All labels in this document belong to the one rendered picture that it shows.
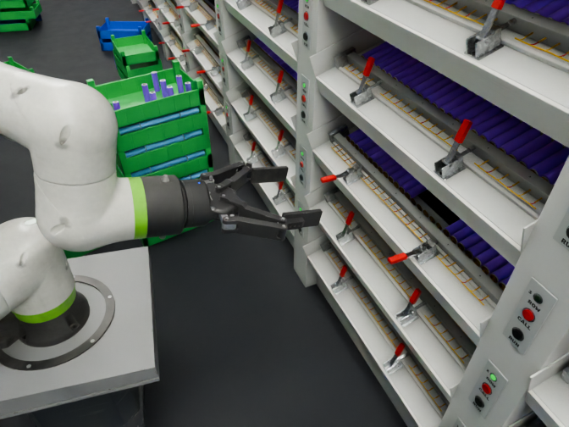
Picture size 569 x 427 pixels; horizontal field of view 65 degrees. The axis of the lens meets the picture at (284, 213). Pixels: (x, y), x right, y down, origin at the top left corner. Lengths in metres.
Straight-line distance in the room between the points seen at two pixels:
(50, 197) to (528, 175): 0.64
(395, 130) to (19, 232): 0.71
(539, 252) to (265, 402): 0.85
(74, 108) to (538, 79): 0.54
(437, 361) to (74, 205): 0.71
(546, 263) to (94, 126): 0.57
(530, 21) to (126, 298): 0.92
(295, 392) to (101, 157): 0.88
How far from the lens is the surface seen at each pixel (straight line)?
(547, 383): 0.78
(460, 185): 0.74
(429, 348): 0.99
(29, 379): 1.04
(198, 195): 0.69
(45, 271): 0.95
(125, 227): 0.67
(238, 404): 1.28
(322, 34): 1.03
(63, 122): 0.59
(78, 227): 0.65
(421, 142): 0.82
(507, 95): 0.63
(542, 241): 0.64
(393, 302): 1.04
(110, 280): 1.16
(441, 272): 0.86
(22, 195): 2.15
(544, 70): 0.64
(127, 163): 1.49
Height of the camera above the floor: 1.14
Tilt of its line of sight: 40 degrees down
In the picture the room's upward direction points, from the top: straight up
